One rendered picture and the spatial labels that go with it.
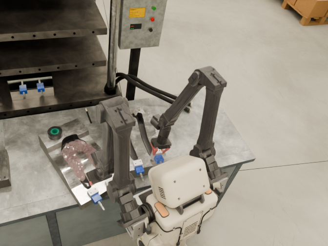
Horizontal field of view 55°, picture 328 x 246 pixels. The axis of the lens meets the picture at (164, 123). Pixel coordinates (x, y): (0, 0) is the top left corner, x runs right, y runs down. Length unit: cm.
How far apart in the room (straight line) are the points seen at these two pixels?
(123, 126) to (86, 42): 141
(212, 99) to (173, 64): 276
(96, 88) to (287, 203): 198
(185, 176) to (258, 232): 172
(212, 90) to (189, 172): 34
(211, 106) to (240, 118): 229
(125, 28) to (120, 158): 123
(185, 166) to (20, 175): 102
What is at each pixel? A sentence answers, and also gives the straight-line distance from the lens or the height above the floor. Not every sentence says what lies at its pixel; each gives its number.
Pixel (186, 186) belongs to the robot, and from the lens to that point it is 125.
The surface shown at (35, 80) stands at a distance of 223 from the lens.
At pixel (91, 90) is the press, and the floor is 78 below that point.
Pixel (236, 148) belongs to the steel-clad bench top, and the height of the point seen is 80.
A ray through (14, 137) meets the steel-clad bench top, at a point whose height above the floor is 80.
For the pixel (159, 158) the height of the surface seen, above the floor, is 97.
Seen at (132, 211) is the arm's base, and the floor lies 123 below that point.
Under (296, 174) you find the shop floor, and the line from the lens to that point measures 340.
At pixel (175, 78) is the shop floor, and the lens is 383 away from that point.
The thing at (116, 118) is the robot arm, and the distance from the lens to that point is 104.
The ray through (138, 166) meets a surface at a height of 90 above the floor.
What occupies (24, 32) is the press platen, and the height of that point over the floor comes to 129.
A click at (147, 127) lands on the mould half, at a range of 197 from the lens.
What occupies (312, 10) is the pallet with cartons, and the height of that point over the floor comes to 27.
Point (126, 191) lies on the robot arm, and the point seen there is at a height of 126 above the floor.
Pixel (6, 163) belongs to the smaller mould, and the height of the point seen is 87.
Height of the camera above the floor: 238
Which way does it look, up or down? 47 degrees down
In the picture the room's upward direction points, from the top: 14 degrees clockwise
